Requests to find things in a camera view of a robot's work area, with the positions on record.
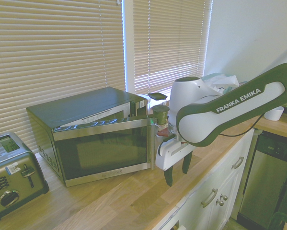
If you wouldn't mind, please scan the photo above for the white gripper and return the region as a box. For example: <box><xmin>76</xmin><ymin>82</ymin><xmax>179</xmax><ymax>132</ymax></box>
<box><xmin>155</xmin><ymin>138</ymin><xmax>195</xmax><ymax>188</ymax></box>

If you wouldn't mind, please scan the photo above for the black stainless microwave body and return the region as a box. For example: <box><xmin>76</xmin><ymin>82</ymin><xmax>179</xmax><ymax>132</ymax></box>
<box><xmin>26</xmin><ymin>86</ymin><xmax>149</xmax><ymax>185</ymax></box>

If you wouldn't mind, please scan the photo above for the small red object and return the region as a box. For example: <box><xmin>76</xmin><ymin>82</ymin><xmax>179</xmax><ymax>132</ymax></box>
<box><xmin>156</xmin><ymin>128</ymin><xmax>174</xmax><ymax>138</ymax></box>

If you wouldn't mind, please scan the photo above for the white kitchen cabinet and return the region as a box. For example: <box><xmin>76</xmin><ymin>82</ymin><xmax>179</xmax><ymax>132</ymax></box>
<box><xmin>155</xmin><ymin>128</ymin><xmax>257</xmax><ymax>230</ymax></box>

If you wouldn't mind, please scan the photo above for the jar with dark lid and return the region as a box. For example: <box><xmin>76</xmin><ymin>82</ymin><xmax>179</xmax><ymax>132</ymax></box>
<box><xmin>152</xmin><ymin>106</ymin><xmax>170</xmax><ymax>129</ymax></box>

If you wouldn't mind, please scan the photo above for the small black flat box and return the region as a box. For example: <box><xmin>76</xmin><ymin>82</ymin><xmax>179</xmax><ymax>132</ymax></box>
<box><xmin>148</xmin><ymin>92</ymin><xmax>168</xmax><ymax>101</ymax></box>

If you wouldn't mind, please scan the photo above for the stainless dishwasher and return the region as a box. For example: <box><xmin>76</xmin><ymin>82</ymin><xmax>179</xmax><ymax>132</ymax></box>
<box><xmin>236</xmin><ymin>130</ymin><xmax>287</xmax><ymax>225</ymax></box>

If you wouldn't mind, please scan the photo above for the crumpled white paper pile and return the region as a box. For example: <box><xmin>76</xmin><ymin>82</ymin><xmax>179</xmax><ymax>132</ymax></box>
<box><xmin>202</xmin><ymin>73</ymin><xmax>241</xmax><ymax>96</ymax></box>

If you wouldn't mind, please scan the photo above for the white cup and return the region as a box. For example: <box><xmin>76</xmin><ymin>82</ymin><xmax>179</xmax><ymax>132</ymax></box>
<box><xmin>264</xmin><ymin>106</ymin><xmax>285</xmax><ymax>121</ymax></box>

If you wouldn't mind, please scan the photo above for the narrow beige window blind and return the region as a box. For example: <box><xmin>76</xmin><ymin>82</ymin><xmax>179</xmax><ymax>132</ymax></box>
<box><xmin>132</xmin><ymin>0</ymin><xmax>213</xmax><ymax>97</ymax></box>

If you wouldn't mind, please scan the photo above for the stainless two-slot toaster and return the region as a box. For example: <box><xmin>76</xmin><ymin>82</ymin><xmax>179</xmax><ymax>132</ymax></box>
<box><xmin>0</xmin><ymin>131</ymin><xmax>50</xmax><ymax>223</ymax></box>

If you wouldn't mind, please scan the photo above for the wide beige window blind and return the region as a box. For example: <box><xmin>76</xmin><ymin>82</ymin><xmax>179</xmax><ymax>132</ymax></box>
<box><xmin>0</xmin><ymin>0</ymin><xmax>125</xmax><ymax>154</ymax></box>

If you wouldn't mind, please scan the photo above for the silver cabinet bar handle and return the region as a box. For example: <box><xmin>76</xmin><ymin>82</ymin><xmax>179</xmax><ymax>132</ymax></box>
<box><xmin>201</xmin><ymin>188</ymin><xmax>219</xmax><ymax>208</ymax></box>

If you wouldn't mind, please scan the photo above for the silver drawer pull handle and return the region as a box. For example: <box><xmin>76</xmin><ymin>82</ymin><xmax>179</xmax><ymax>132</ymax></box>
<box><xmin>231</xmin><ymin>156</ymin><xmax>245</xmax><ymax>170</ymax></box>

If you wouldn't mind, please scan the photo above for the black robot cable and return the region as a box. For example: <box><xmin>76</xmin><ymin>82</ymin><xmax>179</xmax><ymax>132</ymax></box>
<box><xmin>218</xmin><ymin>112</ymin><xmax>265</xmax><ymax>138</ymax></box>

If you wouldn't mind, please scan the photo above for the dark green metal frame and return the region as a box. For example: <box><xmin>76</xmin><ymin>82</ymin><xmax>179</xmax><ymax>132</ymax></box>
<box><xmin>267</xmin><ymin>205</ymin><xmax>287</xmax><ymax>230</ymax></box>

